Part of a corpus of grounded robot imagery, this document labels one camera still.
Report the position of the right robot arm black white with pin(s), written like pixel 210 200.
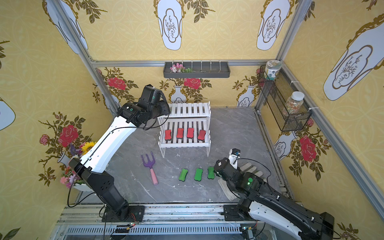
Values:
pixel 259 201

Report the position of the colourful artificial flower bouquet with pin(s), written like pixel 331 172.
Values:
pixel 69 177

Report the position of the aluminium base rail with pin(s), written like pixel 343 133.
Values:
pixel 170 219

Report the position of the grey white oven mitt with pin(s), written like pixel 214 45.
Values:
pixel 247 168

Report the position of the white flower pot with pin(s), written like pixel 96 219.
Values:
pixel 82 187

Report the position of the dark grey wall tray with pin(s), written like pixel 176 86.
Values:
pixel 201 69

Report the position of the small pink flower sprig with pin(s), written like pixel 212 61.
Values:
pixel 179 68

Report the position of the white wooden slatted shelf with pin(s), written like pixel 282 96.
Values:
pixel 186 115

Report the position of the patterned jar white lid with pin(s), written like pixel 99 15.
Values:
pixel 272 69

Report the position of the black wire wall basket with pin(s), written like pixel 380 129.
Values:
pixel 275 94

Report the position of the red whiteboard eraser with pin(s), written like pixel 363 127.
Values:
pixel 168 135
pixel 201 135
pixel 190 133
pixel 180 133

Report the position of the aluminium corner frame post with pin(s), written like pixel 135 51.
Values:
pixel 64 18

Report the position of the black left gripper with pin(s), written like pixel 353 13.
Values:
pixel 163 108

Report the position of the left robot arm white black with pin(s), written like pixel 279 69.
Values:
pixel 91 168

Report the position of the clear jar colourful sweets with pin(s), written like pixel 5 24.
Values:
pixel 294 103

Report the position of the green whiteboard eraser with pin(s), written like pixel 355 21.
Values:
pixel 183 175
pixel 211 173
pixel 198 174

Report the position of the purple pink garden fork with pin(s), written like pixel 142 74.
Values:
pixel 149 163

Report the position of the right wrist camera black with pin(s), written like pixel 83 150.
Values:
pixel 234 155

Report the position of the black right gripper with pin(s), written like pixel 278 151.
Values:
pixel 222 167

